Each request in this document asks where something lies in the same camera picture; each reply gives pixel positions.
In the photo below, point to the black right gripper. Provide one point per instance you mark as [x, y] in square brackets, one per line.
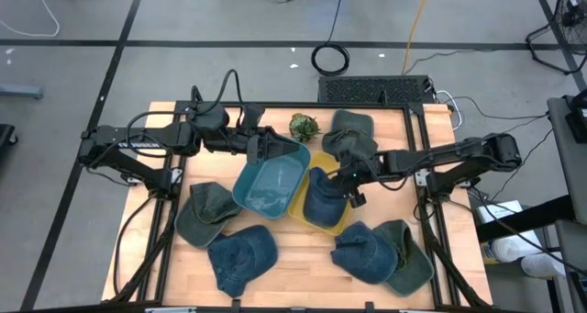
[367, 171]

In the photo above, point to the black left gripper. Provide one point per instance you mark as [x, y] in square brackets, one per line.
[240, 141]

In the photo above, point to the blue denim cap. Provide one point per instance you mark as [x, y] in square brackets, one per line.
[243, 258]
[323, 198]
[362, 255]

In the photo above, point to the teal plastic bin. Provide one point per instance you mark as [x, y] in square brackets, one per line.
[270, 184]

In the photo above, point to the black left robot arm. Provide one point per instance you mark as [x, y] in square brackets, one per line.
[183, 138]

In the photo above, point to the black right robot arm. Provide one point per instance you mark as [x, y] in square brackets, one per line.
[458, 154]

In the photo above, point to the yellow translucent plastic bin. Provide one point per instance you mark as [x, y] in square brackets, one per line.
[321, 161]

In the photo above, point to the black computer case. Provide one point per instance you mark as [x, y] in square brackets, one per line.
[376, 90]

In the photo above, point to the white paper towel roll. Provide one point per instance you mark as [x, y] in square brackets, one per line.
[509, 249]

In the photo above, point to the black utility cart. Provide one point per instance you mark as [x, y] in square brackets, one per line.
[527, 216]

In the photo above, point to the white plastic bottle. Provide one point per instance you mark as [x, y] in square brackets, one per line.
[543, 266]

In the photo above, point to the grey metal table leg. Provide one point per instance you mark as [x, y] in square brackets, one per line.
[20, 92]

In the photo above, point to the black floor fan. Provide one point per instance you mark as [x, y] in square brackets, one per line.
[573, 5]

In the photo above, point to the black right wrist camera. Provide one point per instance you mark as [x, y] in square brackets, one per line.
[357, 199]

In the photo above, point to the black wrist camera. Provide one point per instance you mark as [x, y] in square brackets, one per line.
[253, 116]
[357, 199]

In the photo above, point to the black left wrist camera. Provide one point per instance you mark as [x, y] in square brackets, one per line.
[253, 116]

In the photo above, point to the black aluminium table frame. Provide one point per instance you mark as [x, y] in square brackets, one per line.
[293, 105]

